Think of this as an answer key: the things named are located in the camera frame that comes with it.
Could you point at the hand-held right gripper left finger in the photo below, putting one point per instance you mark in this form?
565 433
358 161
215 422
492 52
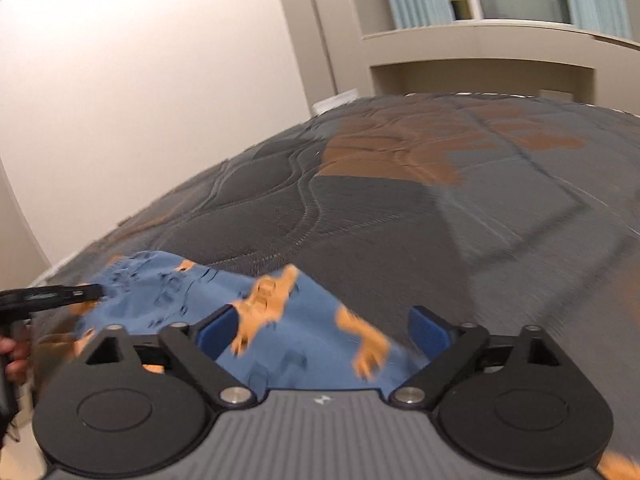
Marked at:
218 333

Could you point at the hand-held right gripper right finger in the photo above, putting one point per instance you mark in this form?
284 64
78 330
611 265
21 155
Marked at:
428 334

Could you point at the beige wardrobe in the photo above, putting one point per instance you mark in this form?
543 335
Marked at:
330 20

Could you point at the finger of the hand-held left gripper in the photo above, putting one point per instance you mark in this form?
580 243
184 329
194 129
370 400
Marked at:
60 296

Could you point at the person's left hand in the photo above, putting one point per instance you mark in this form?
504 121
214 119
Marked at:
18 360

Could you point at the beige window bench cabinet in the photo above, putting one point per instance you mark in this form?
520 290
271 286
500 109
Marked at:
480 45

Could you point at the grey and orange quilted mattress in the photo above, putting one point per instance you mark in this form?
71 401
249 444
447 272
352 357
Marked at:
450 200

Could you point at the blue pants with orange print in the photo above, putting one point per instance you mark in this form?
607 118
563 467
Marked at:
305 330

